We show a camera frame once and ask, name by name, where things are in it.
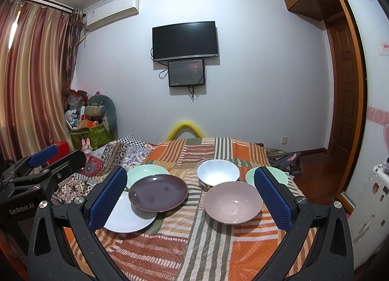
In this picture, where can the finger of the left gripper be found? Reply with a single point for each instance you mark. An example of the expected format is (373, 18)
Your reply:
(24, 166)
(63, 165)

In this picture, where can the grey plush toy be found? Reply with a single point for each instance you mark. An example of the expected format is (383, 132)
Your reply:
(102, 108)

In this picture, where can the striped patchwork tablecloth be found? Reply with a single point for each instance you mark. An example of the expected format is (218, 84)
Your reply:
(185, 243)

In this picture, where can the green cardboard box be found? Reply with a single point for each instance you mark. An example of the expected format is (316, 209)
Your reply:
(97, 135)

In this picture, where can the wooden door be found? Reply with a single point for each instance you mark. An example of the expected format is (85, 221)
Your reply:
(345, 89)

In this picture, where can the pink rabbit toy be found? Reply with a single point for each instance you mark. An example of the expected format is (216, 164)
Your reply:
(86, 148)

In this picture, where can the black wall television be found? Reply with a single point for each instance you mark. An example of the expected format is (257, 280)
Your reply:
(184, 40)

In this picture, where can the mint green bowl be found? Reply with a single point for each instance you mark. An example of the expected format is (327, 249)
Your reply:
(280, 176)

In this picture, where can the white wall socket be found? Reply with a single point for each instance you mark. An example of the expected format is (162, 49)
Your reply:
(284, 140)

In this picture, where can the white air conditioner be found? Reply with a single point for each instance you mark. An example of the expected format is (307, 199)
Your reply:
(111, 12)

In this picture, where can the yellow foam chair back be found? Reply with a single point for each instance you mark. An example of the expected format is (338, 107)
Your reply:
(185, 125)

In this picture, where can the pink bowl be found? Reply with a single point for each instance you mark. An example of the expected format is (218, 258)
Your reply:
(233, 202)

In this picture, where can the purple plate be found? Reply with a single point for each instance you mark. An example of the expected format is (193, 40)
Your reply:
(158, 193)

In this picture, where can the small black wall monitor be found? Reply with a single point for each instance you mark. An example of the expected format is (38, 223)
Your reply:
(187, 72)

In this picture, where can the white suitcase with stickers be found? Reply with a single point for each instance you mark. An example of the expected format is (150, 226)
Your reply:
(368, 222)

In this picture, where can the striped red gold curtain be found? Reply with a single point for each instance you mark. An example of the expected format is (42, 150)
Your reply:
(38, 52)

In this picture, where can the mint green plate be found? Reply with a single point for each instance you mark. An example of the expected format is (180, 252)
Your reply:
(138, 172)

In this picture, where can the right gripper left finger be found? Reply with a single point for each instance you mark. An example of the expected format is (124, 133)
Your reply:
(49, 254)

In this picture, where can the red box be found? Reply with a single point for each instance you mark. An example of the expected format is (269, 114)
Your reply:
(63, 150)

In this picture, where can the patterned checkered blanket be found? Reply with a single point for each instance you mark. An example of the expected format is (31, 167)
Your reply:
(126, 152)

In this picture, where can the white plate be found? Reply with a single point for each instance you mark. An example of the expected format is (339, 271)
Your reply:
(126, 218)

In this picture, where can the dark bag on floor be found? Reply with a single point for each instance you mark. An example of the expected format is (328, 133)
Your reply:
(286, 161)

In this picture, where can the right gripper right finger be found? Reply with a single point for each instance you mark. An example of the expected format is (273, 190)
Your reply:
(330, 256)

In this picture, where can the white dotted bowl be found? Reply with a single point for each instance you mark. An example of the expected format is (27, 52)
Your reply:
(217, 171)

